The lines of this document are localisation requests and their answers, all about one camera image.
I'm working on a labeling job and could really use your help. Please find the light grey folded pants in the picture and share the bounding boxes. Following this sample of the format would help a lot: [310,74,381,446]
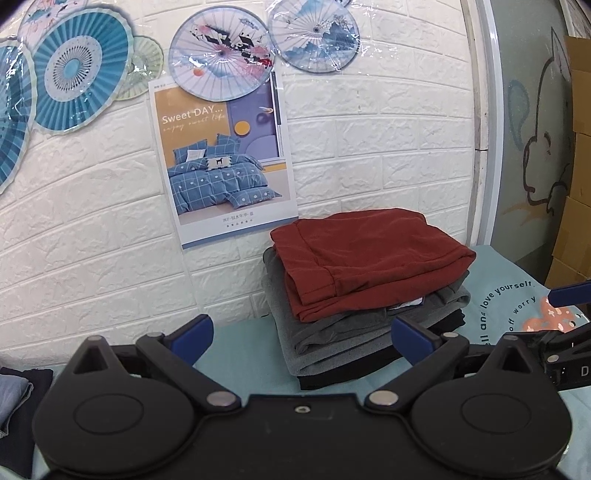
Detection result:
[262,247,416,385]

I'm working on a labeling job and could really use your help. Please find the white door frame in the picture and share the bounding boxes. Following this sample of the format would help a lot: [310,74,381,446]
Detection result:
[462,0,505,248]

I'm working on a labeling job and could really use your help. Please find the large blue paper fan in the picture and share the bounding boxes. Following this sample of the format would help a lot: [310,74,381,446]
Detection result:
[31,4,133,134]

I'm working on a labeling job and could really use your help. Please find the light blue folded jeans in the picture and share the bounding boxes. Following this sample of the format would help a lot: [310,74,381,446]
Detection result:
[0,374,36,437]

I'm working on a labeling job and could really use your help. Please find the blue striped paper fan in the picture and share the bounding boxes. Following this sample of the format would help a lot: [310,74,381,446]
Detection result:
[0,44,37,195]

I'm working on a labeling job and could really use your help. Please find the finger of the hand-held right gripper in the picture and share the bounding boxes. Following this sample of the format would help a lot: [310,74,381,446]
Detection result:
[549,281,591,308]
[522,323,591,352]

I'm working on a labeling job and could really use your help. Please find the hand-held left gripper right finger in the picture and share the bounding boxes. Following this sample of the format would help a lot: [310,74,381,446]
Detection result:
[365,316,539,411]

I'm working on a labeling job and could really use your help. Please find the white blue mountain paper fan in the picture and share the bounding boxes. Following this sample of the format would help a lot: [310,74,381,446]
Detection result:
[268,0,361,75]

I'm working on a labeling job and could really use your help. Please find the teal printed bed sheet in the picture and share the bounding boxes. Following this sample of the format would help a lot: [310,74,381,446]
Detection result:
[0,244,591,480]

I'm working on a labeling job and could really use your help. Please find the dark grey folded pants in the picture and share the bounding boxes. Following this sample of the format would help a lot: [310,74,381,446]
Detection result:
[295,270,472,356]

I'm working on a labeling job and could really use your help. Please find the wall poster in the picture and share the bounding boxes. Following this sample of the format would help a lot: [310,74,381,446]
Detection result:
[148,71,299,250]

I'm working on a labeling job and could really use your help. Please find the brown cardboard box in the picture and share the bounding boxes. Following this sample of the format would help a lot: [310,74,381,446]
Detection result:
[569,131,591,201]
[545,258,591,288]
[551,196,591,271]
[564,34,591,134]

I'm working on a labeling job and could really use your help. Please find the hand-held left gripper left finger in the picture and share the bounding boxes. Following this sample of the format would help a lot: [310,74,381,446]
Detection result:
[69,315,241,412]

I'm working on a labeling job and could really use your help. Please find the red pants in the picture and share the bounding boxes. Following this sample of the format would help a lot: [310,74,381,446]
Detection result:
[270,208,477,323]

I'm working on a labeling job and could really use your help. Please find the black folded pants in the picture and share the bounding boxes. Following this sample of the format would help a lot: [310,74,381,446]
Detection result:
[298,307,466,392]

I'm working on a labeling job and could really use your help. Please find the white black pink paper fan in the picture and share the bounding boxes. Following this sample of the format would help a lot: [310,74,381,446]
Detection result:
[168,9,276,102]

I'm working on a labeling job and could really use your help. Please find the dark navy folded pants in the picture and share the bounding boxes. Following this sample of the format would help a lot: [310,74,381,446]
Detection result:
[0,367,54,480]

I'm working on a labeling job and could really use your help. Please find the pale green paper fan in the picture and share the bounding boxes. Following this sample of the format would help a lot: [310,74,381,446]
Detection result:
[113,37,165,102]

